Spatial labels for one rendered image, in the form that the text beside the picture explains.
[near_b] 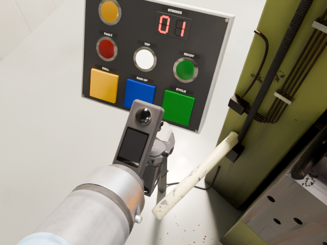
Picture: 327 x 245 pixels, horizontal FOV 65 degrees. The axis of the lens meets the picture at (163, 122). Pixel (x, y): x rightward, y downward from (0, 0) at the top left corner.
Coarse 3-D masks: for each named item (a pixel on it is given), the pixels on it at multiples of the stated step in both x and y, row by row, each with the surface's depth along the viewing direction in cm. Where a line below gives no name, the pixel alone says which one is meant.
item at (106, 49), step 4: (104, 40) 61; (108, 40) 61; (100, 44) 62; (104, 44) 62; (108, 44) 61; (112, 44) 61; (100, 48) 63; (104, 48) 62; (108, 48) 62; (112, 48) 62; (100, 52) 63; (104, 52) 63; (108, 52) 62; (112, 52) 62; (104, 56) 63; (108, 56) 63; (112, 56) 62
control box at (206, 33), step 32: (96, 0) 59; (128, 0) 56; (160, 0) 55; (96, 32) 62; (128, 32) 59; (192, 32) 55; (224, 32) 53; (96, 64) 65; (128, 64) 62; (160, 64) 60; (160, 96) 63; (192, 96) 60; (192, 128) 64
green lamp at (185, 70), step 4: (184, 60) 57; (180, 64) 58; (184, 64) 58; (188, 64) 57; (192, 64) 57; (176, 68) 59; (180, 68) 58; (184, 68) 58; (188, 68) 58; (192, 68) 57; (176, 72) 59; (180, 72) 59; (184, 72) 58; (188, 72) 58; (192, 72) 58; (180, 76) 59; (184, 76) 59; (188, 76) 58; (192, 76) 58
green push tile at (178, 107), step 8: (168, 96) 62; (176, 96) 61; (184, 96) 60; (168, 104) 62; (176, 104) 62; (184, 104) 61; (192, 104) 60; (168, 112) 63; (176, 112) 63; (184, 112) 62; (168, 120) 64; (176, 120) 63; (184, 120) 63
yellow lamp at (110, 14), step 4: (104, 4) 58; (108, 4) 58; (112, 4) 57; (104, 8) 58; (108, 8) 58; (112, 8) 58; (116, 8) 58; (104, 12) 59; (108, 12) 58; (112, 12) 58; (116, 12) 58; (104, 16) 59; (108, 16) 59; (112, 16) 58; (116, 16) 58; (108, 20) 59; (112, 20) 59
